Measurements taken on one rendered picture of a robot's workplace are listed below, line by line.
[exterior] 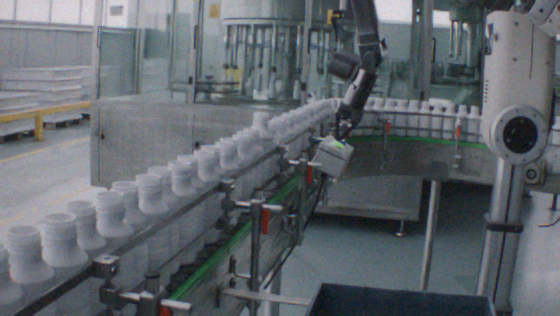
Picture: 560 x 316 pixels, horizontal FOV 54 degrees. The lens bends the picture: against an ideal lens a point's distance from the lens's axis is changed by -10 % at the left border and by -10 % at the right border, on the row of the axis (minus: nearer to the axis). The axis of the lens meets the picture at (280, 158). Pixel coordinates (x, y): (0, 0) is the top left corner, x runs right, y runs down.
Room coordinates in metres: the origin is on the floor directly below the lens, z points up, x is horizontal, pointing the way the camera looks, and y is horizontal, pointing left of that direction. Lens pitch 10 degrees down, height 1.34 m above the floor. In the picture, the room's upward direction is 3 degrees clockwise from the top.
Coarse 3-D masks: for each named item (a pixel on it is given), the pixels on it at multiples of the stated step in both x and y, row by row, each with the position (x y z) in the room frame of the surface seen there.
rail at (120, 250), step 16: (288, 144) 1.60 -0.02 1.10; (256, 160) 1.27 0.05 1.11; (240, 176) 1.15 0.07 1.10; (272, 176) 1.44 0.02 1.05; (208, 192) 0.96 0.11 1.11; (192, 208) 0.89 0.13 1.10; (240, 208) 1.16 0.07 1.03; (160, 224) 0.77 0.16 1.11; (128, 240) 0.68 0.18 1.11; (144, 240) 0.72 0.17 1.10; (176, 256) 0.83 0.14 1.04; (80, 272) 0.56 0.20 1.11; (160, 272) 0.77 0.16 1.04; (64, 288) 0.52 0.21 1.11; (144, 288) 0.71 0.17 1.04; (32, 304) 0.47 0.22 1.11; (48, 304) 0.49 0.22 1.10
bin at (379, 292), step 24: (336, 288) 0.99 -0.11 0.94; (360, 288) 0.98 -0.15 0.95; (384, 288) 0.97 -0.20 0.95; (312, 312) 0.89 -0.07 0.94; (336, 312) 0.99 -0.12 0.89; (360, 312) 0.98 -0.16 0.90; (384, 312) 0.97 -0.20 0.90; (408, 312) 0.96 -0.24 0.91; (432, 312) 0.95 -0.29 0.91; (456, 312) 0.94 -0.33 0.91; (480, 312) 0.94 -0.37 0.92
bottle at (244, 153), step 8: (240, 136) 1.28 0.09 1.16; (248, 136) 1.27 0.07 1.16; (240, 144) 1.25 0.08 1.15; (248, 144) 1.26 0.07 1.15; (240, 152) 1.25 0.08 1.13; (248, 152) 1.26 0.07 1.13; (248, 160) 1.24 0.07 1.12; (248, 176) 1.25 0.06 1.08; (248, 184) 1.25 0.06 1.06; (248, 192) 1.25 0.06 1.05
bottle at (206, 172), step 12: (204, 156) 1.02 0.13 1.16; (204, 168) 1.02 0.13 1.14; (204, 180) 1.01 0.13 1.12; (216, 180) 1.02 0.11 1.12; (204, 204) 1.01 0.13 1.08; (216, 204) 1.02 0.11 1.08; (216, 216) 1.03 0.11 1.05; (204, 228) 1.01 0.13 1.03; (204, 240) 1.01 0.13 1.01; (216, 240) 1.03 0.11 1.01
